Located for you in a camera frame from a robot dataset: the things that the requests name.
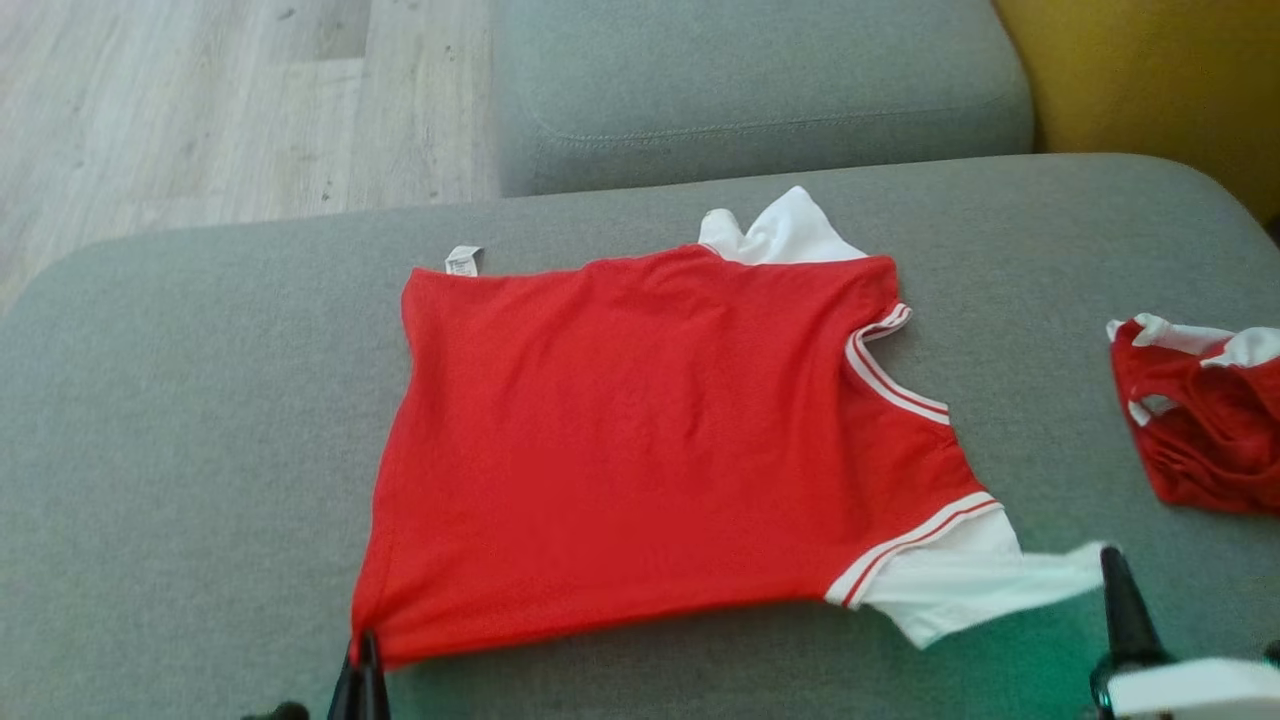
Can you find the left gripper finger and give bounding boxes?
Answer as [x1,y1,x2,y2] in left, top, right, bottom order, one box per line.
[326,640,365,720]
[360,630,393,720]

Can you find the large grey sofa seat cushion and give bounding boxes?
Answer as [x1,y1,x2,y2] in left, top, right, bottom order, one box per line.
[0,153,1280,720]

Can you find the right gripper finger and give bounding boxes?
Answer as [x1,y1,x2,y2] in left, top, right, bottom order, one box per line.
[1098,545,1173,673]

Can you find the red jersey white sleeves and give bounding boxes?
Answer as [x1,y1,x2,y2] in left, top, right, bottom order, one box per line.
[350,186,1111,669]

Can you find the red shorts white trim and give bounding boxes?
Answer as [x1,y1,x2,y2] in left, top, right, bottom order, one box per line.
[1106,313,1280,516]

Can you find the small grey sofa seat cushion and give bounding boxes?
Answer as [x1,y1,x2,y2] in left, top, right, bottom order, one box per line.
[493,0,1036,198]

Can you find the yellow sofa backrest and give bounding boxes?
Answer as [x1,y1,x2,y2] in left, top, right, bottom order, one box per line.
[992,0,1280,226]

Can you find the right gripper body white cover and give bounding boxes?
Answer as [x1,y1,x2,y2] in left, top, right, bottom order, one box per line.
[1088,655,1280,720]

